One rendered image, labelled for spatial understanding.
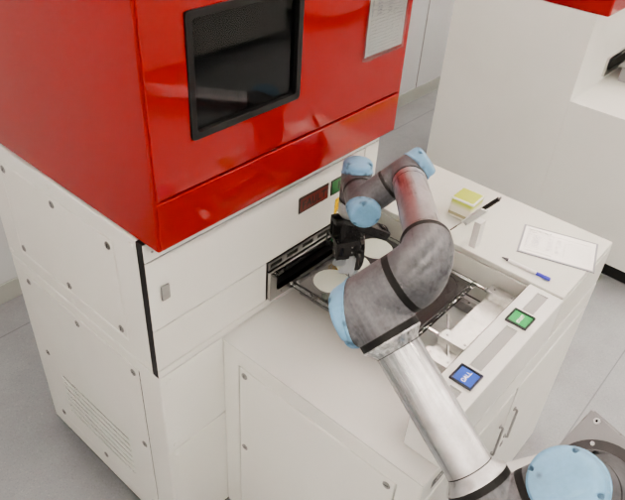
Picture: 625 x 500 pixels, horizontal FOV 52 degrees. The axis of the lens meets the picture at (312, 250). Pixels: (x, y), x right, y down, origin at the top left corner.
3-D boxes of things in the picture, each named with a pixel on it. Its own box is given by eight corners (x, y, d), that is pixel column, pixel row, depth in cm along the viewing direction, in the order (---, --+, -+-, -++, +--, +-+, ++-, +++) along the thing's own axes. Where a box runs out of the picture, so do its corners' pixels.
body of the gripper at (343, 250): (324, 246, 171) (327, 208, 164) (353, 240, 174) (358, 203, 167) (335, 263, 166) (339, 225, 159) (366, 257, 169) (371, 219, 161)
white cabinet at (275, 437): (227, 512, 216) (220, 339, 166) (394, 359, 276) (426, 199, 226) (380, 655, 184) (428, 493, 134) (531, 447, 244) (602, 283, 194)
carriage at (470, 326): (415, 370, 157) (417, 361, 155) (488, 300, 180) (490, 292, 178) (442, 387, 153) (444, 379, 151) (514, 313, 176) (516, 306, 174)
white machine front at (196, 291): (153, 374, 155) (135, 241, 131) (359, 236, 206) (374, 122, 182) (161, 381, 153) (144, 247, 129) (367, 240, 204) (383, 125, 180)
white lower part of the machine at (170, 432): (59, 428, 238) (8, 253, 189) (223, 319, 289) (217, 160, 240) (181, 556, 203) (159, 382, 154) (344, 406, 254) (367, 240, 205)
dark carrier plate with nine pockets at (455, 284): (295, 283, 174) (295, 281, 173) (371, 231, 195) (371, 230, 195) (398, 347, 157) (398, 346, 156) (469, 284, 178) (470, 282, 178)
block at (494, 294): (484, 298, 176) (486, 289, 174) (490, 292, 178) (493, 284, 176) (511, 312, 172) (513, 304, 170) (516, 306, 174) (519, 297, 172)
